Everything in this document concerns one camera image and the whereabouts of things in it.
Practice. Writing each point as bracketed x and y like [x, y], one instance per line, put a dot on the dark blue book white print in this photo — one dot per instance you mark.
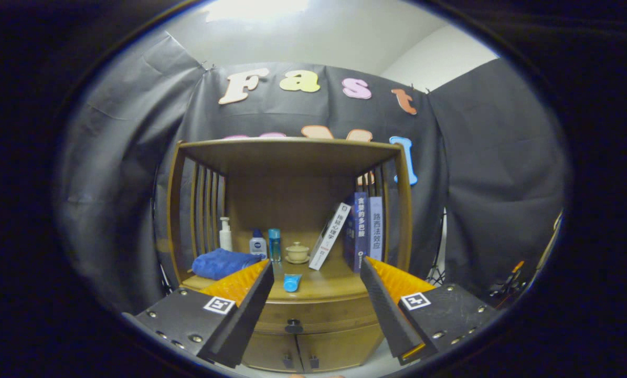
[361, 231]

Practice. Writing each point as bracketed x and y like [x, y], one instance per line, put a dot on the black rig with orange part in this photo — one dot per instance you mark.
[507, 286]

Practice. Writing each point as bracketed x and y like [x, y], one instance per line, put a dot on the pale lavender book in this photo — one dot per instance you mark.
[375, 231]

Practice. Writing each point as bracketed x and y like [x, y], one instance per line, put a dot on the blue cosmetic tube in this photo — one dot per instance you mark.
[291, 283]

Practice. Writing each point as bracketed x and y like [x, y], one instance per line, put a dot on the white lotion bottle blue cap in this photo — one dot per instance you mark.
[258, 245]

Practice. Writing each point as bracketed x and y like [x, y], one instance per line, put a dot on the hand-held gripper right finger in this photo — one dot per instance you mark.
[384, 315]

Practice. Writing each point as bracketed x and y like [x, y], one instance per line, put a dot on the wooden countertop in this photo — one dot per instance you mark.
[323, 283]

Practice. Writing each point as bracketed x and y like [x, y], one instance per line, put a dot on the beige lidded teacup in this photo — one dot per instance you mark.
[297, 253]

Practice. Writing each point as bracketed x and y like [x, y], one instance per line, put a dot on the wooden drawer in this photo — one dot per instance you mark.
[334, 315]

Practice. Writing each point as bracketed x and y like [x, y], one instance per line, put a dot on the blue rolled towel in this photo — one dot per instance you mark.
[219, 262]

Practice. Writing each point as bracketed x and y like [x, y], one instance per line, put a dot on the wooden cabinet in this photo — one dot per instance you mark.
[292, 157]

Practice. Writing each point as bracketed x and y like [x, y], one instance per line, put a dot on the black drawer knob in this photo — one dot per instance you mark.
[294, 325]

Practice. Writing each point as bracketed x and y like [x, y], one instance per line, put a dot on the white pump bottle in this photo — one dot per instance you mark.
[226, 239]

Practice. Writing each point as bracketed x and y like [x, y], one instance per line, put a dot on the clear blue bottle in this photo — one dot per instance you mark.
[275, 247]

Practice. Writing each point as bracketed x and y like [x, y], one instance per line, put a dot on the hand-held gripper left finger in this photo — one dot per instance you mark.
[247, 320]

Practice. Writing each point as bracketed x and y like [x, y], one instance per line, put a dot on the black tripod stand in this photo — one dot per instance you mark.
[438, 270]

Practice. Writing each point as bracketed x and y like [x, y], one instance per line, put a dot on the wooden cabinet door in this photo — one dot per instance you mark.
[339, 346]
[266, 352]

